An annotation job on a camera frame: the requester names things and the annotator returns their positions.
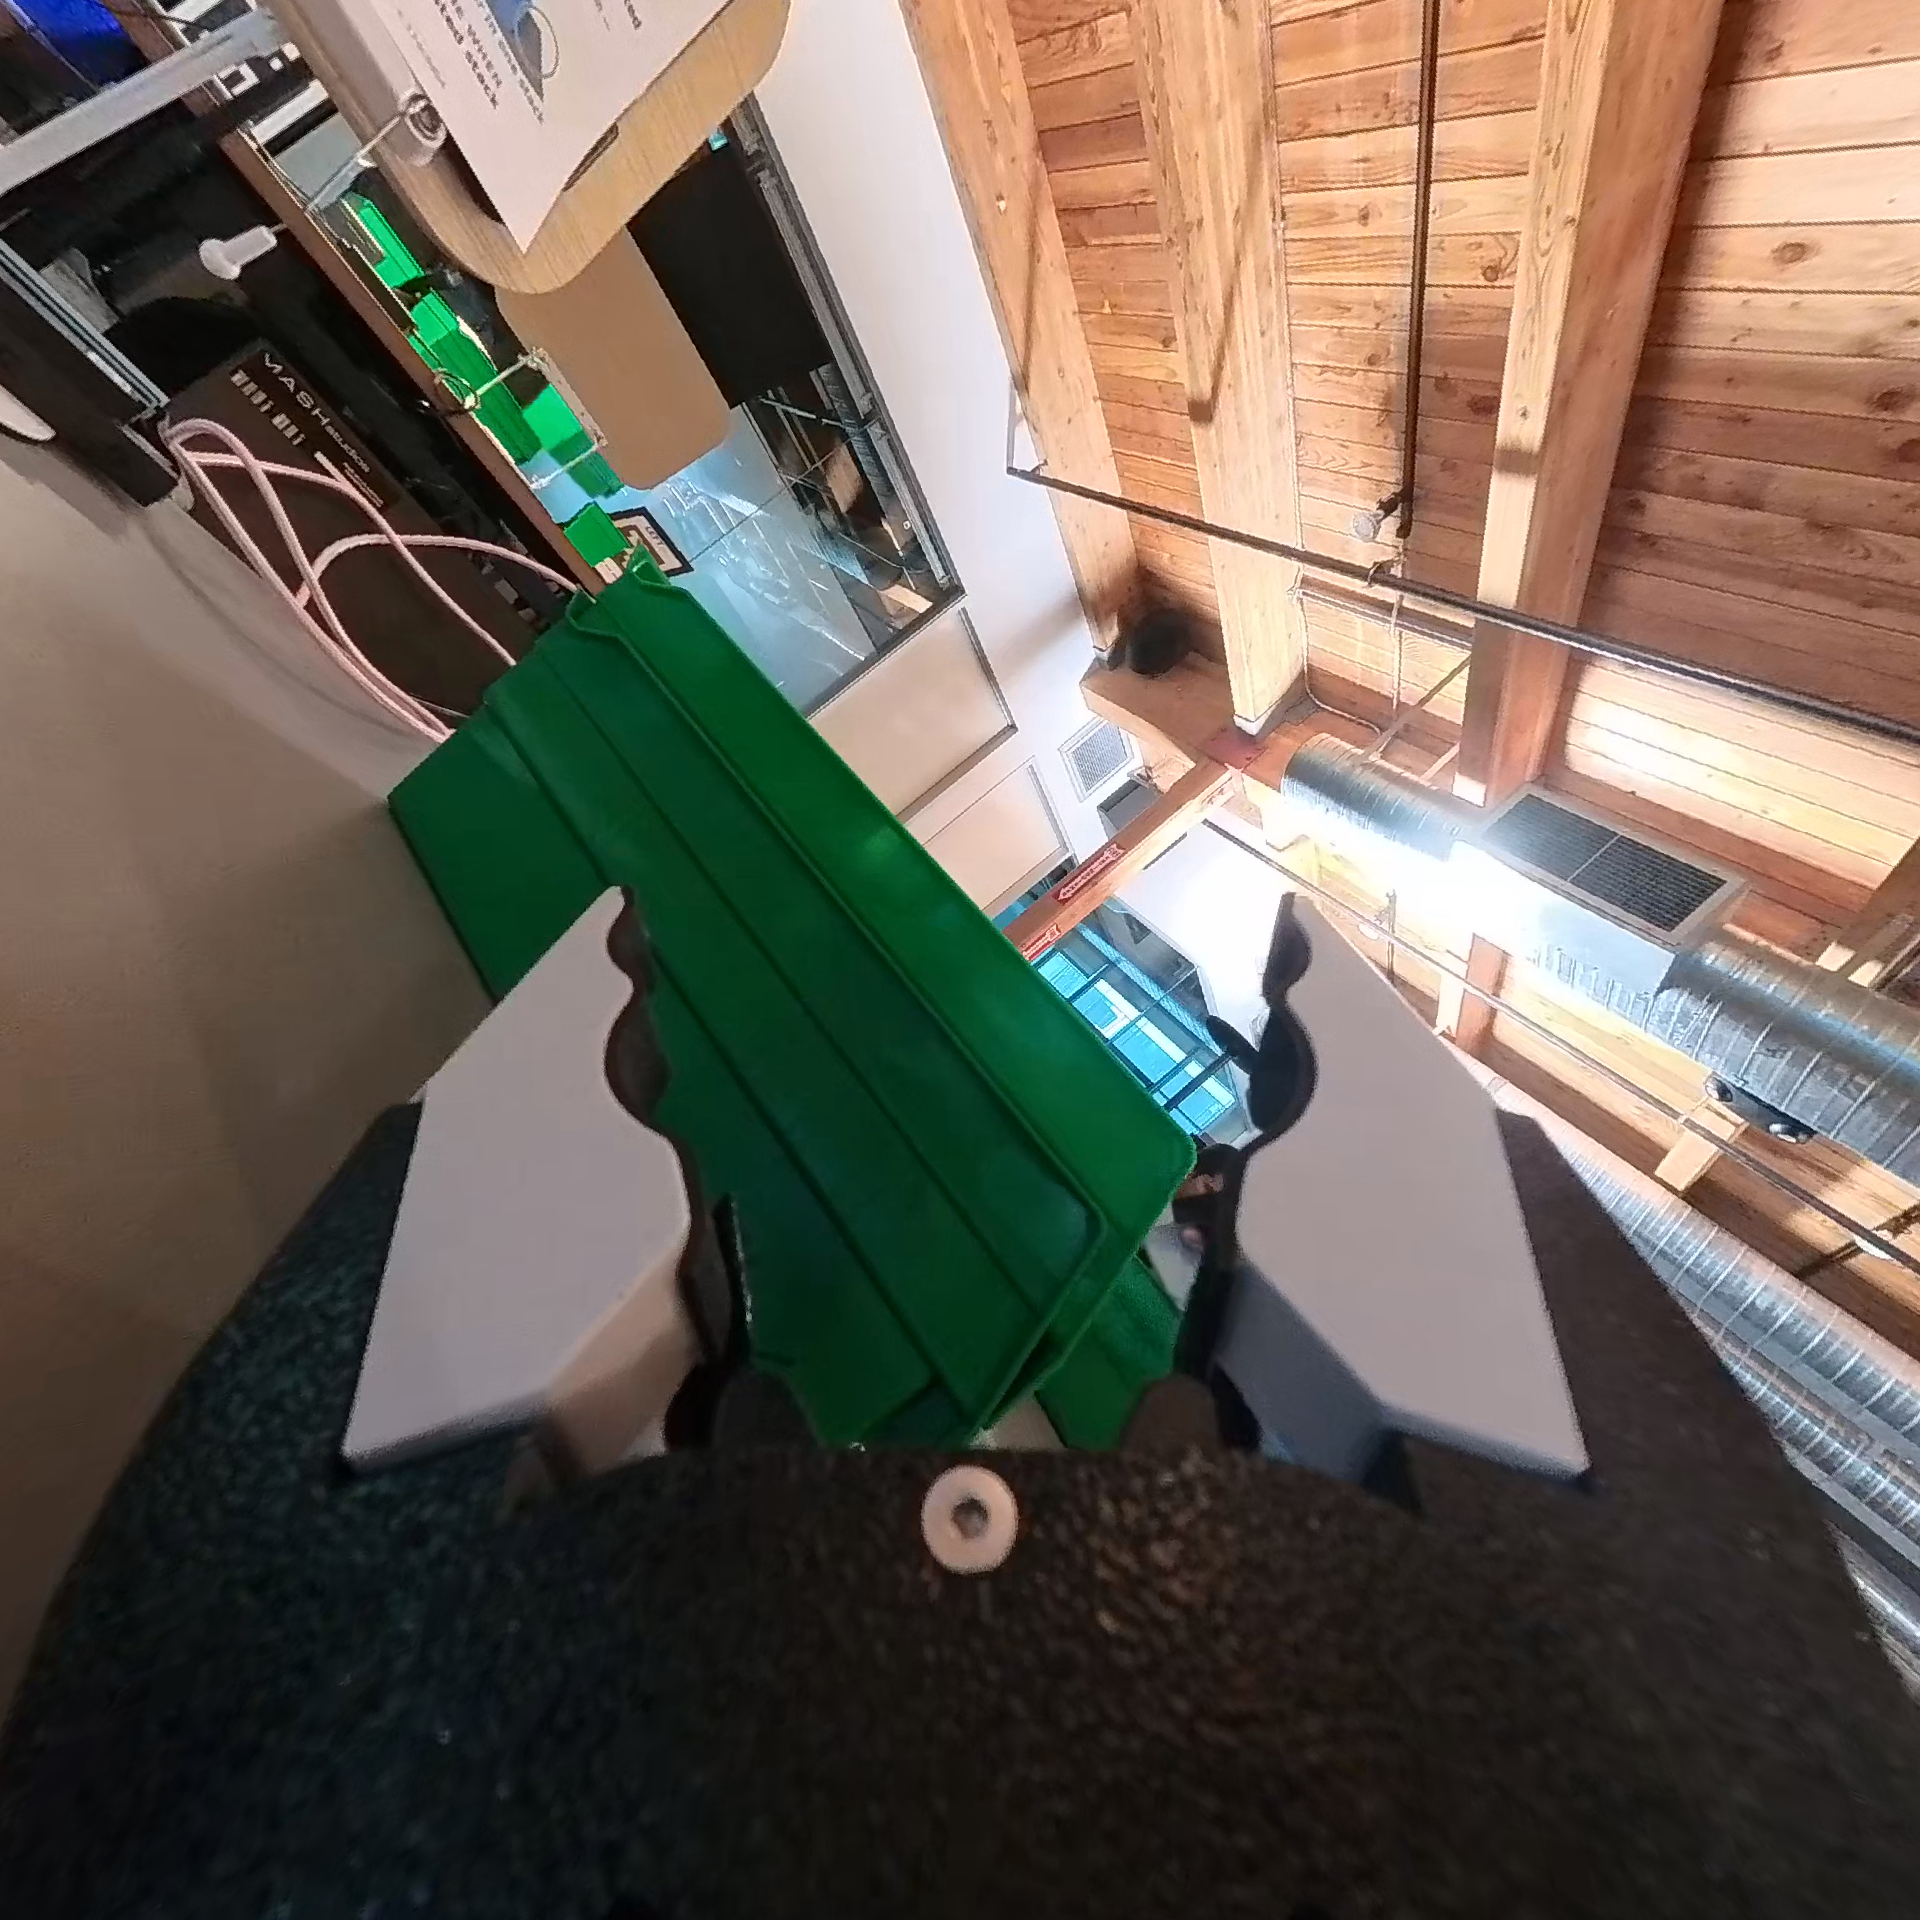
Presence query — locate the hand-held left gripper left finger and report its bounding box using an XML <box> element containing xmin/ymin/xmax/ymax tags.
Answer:
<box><xmin>340</xmin><ymin>885</ymin><xmax>711</xmax><ymax>1472</ymax></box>

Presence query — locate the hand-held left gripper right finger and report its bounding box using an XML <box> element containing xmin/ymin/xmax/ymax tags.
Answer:
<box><xmin>1199</xmin><ymin>895</ymin><xmax>1594</xmax><ymax>1489</ymax></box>

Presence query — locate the green plastic bin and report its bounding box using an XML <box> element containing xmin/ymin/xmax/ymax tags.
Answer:
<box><xmin>387</xmin><ymin>547</ymin><xmax>1201</xmax><ymax>1429</ymax></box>
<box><xmin>1036</xmin><ymin>1253</ymin><xmax>1192</xmax><ymax>1454</ymax></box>

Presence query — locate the dark vent grille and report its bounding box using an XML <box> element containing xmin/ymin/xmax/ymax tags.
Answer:
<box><xmin>1477</xmin><ymin>778</ymin><xmax>1751</xmax><ymax>951</ymax></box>

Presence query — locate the black ceiling pipe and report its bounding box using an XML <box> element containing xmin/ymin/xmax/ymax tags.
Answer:
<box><xmin>1386</xmin><ymin>0</ymin><xmax>1446</xmax><ymax>540</ymax></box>
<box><xmin>1006</xmin><ymin>464</ymin><xmax>1920</xmax><ymax>739</ymax></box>

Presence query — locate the white cabinet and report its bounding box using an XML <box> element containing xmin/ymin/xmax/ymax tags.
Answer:
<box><xmin>820</xmin><ymin>606</ymin><xmax>1078</xmax><ymax>908</ymax></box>

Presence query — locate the large glass window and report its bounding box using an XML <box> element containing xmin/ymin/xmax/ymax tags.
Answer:
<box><xmin>628</xmin><ymin>105</ymin><xmax>969</xmax><ymax>718</ymax></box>

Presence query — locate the black box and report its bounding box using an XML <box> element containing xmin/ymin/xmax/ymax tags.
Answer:
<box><xmin>159</xmin><ymin>337</ymin><xmax>589</xmax><ymax>724</ymax></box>

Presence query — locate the brown clipboard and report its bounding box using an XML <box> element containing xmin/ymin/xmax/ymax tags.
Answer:
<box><xmin>497</xmin><ymin>240</ymin><xmax>739</xmax><ymax>488</ymax></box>

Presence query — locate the wooden clipboard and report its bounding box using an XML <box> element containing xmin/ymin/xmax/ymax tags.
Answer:
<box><xmin>277</xmin><ymin>0</ymin><xmax>794</xmax><ymax>295</ymax></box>

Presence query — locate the black equipment case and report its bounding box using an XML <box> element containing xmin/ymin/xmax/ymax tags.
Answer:
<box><xmin>0</xmin><ymin>226</ymin><xmax>191</xmax><ymax>504</ymax></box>

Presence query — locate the white instruction sheet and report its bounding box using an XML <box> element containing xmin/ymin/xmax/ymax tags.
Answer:
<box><xmin>369</xmin><ymin>0</ymin><xmax>741</xmax><ymax>252</ymax></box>

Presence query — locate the silver air duct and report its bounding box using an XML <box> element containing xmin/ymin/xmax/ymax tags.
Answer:
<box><xmin>1282</xmin><ymin>734</ymin><xmax>1920</xmax><ymax>1146</ymax></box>
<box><xmin>1558</xmin><ymin>1142</ymin><xmax>1920</xmax><ymax>1634</ymax></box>

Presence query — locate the pink cable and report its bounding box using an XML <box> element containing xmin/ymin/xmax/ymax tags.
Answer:
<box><xmin>164</xmin><ymin>421</ymin><xmax>584</xmax><ymax>745</ymax></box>

